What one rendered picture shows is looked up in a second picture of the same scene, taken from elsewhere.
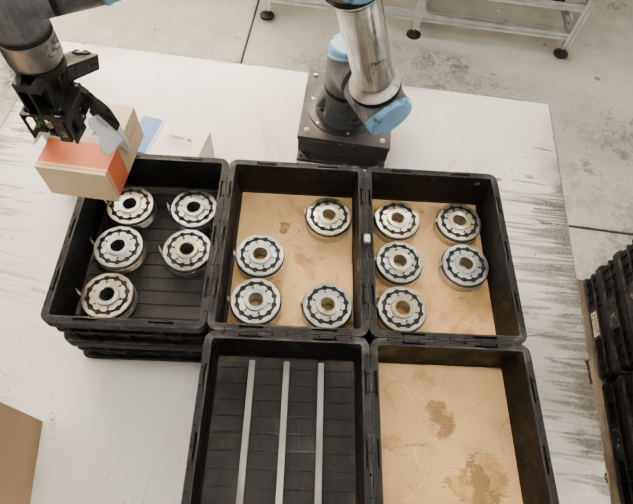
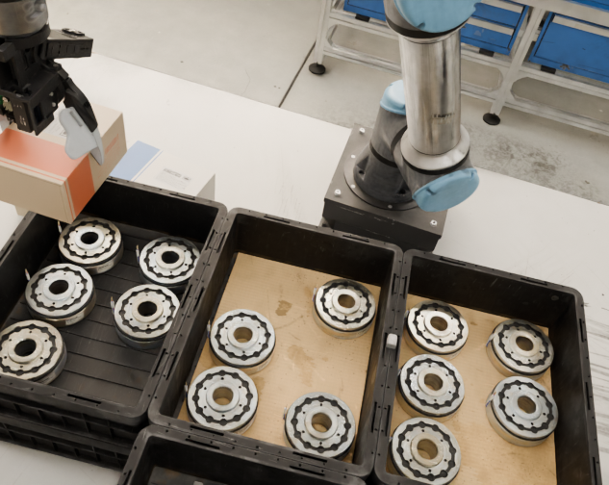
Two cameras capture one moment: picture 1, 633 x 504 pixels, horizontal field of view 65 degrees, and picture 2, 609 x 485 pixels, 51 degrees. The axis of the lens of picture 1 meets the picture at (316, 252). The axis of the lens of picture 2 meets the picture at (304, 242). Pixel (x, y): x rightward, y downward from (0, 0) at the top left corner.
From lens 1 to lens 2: 8 cm
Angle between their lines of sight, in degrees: 12
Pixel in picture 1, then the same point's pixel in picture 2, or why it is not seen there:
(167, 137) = (160, 170)
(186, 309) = (126, 391)
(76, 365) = not seen: outside the picture
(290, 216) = (294, 294)
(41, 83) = (10, 48)
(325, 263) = (329, 366)
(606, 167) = not seen: outside the picture
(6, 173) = not seen: outside the picture
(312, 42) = (366, 107)
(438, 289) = (482, 434)
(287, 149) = (308, 215)
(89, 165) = (45, 168)
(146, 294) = (78, 360)
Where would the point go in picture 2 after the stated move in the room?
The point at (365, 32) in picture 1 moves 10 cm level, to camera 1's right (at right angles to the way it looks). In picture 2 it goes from (432, 72) to (502, 91)
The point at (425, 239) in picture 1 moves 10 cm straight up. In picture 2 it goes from (472, 361) to (494, 328)
